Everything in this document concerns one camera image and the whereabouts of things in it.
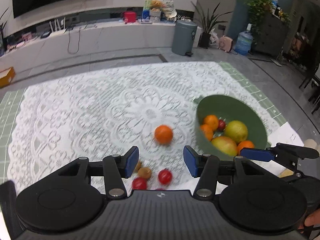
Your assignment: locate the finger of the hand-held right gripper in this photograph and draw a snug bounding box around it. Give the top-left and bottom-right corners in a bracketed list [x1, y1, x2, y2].
[239, 143, 320, 178]

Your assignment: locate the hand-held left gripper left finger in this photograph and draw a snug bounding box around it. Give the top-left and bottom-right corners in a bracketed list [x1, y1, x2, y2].
[57, 146, 139, 200]

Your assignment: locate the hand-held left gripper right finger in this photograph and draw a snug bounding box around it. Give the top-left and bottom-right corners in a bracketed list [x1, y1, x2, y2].
[183, 145, 273, 200]

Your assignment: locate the orange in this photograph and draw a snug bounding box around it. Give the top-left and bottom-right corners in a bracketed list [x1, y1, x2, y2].
[199, 124, 214, 142]
[203, 115, 219, 130]
[237, 140, 255, 153]
[154, 125, 174, 145]

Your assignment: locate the yellow-green apple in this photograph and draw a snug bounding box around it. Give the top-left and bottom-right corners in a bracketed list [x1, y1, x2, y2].
[223, 120, 249, 144]

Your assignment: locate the red-blushed yellow apple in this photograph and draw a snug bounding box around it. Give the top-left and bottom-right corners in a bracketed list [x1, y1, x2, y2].
[211, 136, 238, 156]

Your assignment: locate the green plastic colander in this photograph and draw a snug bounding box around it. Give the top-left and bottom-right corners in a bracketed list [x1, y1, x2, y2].
[194, 94, 272, 157]

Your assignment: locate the person's right hand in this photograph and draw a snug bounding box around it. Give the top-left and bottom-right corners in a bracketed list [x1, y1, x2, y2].
[304, 212, 320, 239]

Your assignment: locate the white paper sheet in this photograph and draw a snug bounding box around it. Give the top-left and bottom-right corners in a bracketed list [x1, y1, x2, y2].
[266, 124, 305, 178]

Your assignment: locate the white lace tablecloth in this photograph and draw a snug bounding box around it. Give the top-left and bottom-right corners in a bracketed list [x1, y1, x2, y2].
[5, 61, 280, 198]

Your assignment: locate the dark wooden chair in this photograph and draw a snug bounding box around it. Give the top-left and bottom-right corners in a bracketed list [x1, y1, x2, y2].
[299, 62, 320, 115]

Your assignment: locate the blue water bottle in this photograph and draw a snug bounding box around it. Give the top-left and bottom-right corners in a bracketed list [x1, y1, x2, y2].
[234, 23, 253, 56]

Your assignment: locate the dark grey cabinet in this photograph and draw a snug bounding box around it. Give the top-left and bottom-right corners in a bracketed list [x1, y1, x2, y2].
[252, 12, 288, 58]

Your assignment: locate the grey trash can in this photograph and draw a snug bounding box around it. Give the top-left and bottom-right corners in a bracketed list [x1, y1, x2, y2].
[171, 20, 198, 57]

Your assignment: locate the white plastic bag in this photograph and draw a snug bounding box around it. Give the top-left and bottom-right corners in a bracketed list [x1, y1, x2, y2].
[209, 29, 220, 48]

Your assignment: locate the white television console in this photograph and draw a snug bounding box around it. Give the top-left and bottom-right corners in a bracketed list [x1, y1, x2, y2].
[0, 17, 203, 67]

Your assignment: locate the long-leaf potted plant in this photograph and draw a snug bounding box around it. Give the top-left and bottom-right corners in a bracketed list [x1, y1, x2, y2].
[191, 1, 233, 49]

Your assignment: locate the red box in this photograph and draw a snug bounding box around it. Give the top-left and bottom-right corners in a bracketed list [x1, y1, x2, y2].
[123, 11, 137, 25]

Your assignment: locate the leafy green plant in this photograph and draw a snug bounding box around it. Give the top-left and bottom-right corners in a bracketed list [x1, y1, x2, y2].
[244, 0, 273, 35]

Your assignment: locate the orange cardboard box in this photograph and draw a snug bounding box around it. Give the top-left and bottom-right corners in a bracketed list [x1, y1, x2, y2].
[0, 67, 15, 88]

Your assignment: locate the white router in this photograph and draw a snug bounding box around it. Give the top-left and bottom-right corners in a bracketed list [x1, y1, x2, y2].
[49, 17, 66, 33]

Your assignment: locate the slim-leaf potted plant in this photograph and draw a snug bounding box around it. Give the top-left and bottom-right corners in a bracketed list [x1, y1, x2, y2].
[0, 7, 9, 47]

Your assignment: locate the black cable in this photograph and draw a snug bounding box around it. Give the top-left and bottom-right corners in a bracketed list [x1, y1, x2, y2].
[67, 27, 81, 55]

